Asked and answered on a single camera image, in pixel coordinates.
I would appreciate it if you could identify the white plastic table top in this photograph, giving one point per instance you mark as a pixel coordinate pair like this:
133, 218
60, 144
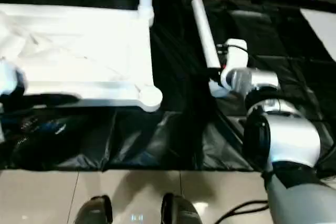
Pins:
78, 51

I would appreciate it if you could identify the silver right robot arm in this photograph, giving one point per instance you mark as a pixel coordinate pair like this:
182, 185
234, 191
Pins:
288, 134

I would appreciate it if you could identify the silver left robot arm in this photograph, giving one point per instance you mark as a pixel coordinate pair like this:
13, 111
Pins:
10, 77

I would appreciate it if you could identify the black plastic mat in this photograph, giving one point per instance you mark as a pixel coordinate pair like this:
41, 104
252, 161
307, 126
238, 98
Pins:
170, 134

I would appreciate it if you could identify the white flat board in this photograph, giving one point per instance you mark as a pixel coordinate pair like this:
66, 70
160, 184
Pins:
323, 30

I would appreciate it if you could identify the dark left robot foot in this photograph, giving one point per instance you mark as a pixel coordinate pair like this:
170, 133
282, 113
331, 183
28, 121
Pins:
94, 209

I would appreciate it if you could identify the dark robot foot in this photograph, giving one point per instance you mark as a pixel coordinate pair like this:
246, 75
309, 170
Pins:
181, 209
94, 209

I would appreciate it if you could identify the dark right robot foot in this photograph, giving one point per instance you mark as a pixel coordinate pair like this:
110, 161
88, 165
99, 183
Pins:
181, 209

